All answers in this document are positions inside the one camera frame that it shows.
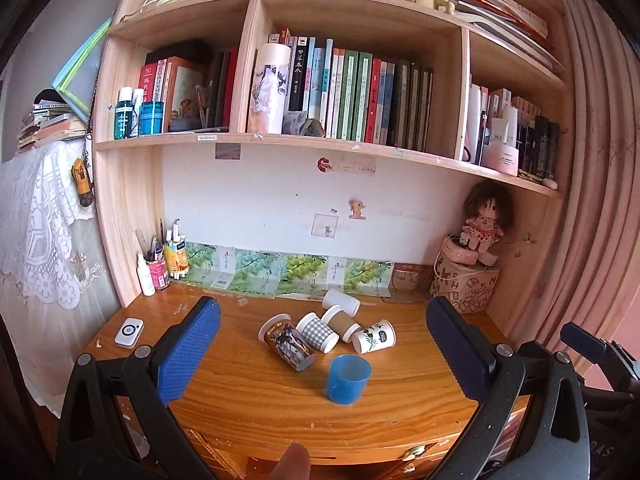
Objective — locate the row of green spine books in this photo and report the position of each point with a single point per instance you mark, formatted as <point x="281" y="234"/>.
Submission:
<point x="357" y="97"/>

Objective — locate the pink curtain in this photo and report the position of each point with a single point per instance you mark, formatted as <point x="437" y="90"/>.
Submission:
<point x="600" y="160"/>

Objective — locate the white cosmetic tube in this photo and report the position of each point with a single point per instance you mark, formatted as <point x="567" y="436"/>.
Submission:
<point x="500" y="129"/>

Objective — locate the row of grape picture cards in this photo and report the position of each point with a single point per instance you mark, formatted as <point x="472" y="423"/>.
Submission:
<point x="287" y="270"/>

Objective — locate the grey stone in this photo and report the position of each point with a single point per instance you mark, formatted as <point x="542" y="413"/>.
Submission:
<point x="309" y="127"/>

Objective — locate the red wall sticker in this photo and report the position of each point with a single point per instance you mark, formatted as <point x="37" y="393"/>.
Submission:
<point x="324" y="164"/>

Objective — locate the brown haired rag doll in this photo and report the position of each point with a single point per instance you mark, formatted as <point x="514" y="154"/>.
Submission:
<point x="484" y="220"/>

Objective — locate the drawer knob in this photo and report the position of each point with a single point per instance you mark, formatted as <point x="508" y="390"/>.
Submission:
<point x="412" y="455"/>

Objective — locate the blue plastic cup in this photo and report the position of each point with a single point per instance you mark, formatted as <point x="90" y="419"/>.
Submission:
<point x="347" y="380"/>

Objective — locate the pink cream jar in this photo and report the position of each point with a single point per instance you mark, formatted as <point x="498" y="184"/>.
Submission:
<point x="501" y="156"/>

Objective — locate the row of red spine books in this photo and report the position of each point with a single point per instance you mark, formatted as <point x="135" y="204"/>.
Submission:
<point x="192" y="91"/>

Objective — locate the plain white paper cup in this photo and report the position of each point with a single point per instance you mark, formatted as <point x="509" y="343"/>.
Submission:
<point x="341" y="302"/>

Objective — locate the grey checked paper cup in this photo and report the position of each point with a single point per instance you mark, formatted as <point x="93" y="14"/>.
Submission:
<point x="316" y="332"/>

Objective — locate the clear plastic container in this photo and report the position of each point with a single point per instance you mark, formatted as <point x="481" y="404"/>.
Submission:
<point x="410" y="280"/>

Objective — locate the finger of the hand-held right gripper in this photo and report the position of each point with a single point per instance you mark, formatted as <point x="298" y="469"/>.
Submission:
<point x="582" y="338"/>

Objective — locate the row of dark cosmetic bottles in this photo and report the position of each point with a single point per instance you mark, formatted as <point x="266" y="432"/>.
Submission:
<point x="542" y="145"/>

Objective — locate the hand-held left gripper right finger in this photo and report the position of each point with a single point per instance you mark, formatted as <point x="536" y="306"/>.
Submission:
<point x="457" y="355"/>

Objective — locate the stack of magazines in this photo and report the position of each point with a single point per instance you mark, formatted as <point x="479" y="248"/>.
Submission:
<point x="500" y="7"/>

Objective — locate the white lace cloth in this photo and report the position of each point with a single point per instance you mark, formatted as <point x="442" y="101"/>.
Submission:
<point x="40" y="230"/>

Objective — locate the red pen holder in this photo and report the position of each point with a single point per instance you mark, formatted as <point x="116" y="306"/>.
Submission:
<point x="160" y="271"/>

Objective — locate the yellow hanging toy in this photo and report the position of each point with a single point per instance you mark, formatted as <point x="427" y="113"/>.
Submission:
<point x="83" y="182"/>

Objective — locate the small white device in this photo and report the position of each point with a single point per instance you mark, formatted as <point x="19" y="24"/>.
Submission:
<point x="129" y="332"/>

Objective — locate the brown sleeve paper cup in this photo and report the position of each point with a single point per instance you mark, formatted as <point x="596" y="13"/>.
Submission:
<point x="342" y="324"/>

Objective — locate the panda print paper cup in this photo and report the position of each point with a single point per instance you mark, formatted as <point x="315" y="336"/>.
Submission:
<point x="374" y="336"/>

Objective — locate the teal bottle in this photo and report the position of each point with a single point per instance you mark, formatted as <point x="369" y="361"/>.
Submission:
<point x="122" y="114"/>

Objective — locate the person's left hand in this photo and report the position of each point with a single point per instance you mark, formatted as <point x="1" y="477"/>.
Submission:
<point x="294" y="462"/>

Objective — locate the wooden bookshelf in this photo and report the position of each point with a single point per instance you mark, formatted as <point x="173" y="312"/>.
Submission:
<point x="350" y="15"/>

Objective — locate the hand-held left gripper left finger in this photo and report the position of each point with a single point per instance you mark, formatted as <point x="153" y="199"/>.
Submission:
<point x="187" y="355"/>

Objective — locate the yellow orange carton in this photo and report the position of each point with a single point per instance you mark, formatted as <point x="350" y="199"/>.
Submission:
<point x="176" y="260"/>

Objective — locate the black printed paper cup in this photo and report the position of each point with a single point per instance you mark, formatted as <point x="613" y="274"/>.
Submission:
<point x="289" y="344"/>

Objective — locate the white printed tube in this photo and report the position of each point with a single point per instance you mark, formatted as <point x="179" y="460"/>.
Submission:
<point x="270" y="89"/>

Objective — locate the green framed board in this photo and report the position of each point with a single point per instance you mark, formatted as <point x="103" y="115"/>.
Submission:
<point x="82" y="67"/>

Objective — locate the teal jar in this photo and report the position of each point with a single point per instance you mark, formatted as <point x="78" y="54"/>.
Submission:
<point x="151" y="118"/>

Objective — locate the printed canvas bag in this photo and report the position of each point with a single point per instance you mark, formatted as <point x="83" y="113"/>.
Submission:
<point x="465" y="280"/>

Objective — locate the white spray bottle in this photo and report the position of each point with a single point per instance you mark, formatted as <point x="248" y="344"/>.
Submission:
<point x="146" y="276"/>

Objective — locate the stack of worn books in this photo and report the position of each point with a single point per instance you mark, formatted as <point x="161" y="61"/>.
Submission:
<point x="46" y="122"/>

